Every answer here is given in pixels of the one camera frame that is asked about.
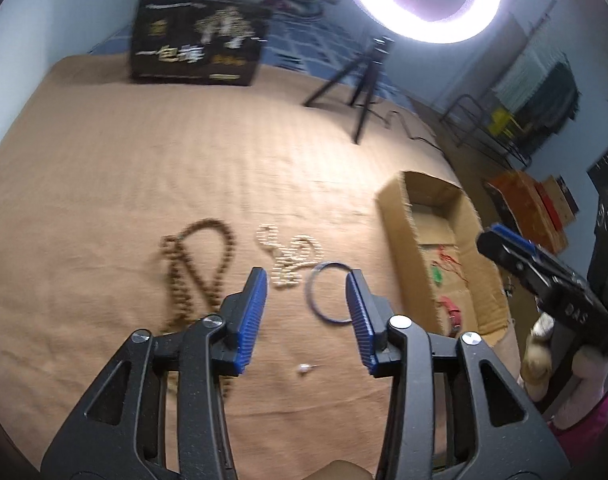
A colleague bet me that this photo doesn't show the brown bead necklace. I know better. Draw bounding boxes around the brown bead necklace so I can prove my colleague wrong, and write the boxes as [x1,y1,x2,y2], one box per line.
[159,217,237,398]

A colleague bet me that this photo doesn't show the dark hanging clothes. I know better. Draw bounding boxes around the dark hanging clothes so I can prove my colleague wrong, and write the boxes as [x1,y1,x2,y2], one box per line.
[529,57,582,136]

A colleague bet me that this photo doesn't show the ring light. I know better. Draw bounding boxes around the ring light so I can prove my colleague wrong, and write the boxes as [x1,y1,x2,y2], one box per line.
[338,0,502,43]

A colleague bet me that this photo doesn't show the person's right hand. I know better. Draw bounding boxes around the person's right hand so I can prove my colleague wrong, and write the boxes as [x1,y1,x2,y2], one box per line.
[519,314,557,401]

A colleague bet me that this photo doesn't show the red strap watch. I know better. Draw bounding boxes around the red strap watch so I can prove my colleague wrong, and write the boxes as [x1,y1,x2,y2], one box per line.
[440,296,464,338]

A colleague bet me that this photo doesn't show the white bead necklace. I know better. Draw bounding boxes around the white bead necklace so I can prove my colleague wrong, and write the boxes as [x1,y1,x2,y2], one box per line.
[255,224,321,291]

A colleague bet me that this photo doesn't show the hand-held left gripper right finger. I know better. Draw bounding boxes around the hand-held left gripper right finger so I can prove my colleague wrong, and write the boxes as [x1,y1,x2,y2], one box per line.
[345,269,570,480]

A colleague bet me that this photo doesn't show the black snack bag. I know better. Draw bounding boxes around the black snack bag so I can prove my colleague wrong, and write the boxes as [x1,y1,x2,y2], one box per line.
[128,0,272,87]

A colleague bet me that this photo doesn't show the green pendant with red cord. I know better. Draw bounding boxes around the green pendant with red cord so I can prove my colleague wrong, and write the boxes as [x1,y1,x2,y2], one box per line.
[429,245,467,286]

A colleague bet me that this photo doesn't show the cardboard box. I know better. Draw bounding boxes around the cardboard box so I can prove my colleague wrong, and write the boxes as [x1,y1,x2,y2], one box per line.
[376,170,510,348]

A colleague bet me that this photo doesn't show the black power cable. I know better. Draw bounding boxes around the black power cable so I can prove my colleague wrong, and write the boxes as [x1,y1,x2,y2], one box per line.
[371,107,449,161]

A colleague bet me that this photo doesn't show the blue patterned bed sheet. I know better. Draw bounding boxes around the blue patterned bed sheet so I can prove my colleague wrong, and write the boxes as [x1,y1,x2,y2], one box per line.
[88,2,415,111]

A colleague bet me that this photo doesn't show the blue bangle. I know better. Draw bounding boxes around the blue bangle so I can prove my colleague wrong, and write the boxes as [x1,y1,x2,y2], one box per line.
[304,261,357,325]

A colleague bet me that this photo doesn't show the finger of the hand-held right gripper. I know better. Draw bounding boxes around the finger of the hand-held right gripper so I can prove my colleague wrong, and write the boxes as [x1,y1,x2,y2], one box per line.
[476,224,541,288]

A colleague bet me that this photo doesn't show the black tripod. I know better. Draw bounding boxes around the black tripod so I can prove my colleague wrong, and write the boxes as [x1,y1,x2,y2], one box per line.
[304,35,397,145]

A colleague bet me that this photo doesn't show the black clothes rack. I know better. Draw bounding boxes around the black clothes rack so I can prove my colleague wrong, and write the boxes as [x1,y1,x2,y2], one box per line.
[441,0,582,171]

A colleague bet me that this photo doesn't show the striped towel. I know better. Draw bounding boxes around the striped towel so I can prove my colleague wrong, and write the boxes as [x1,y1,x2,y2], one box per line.
[494,45,545,111]

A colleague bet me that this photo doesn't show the orange cloth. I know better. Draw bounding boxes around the orange cloth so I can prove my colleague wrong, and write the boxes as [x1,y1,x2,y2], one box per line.
[486,170,570,256]

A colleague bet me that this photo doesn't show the tan blanket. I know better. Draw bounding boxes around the tan blanket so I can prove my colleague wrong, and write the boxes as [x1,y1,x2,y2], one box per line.
[0,55,525,480]

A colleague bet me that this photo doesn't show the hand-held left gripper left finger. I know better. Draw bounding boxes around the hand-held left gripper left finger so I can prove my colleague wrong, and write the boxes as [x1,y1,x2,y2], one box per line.
[41,267,269,480]

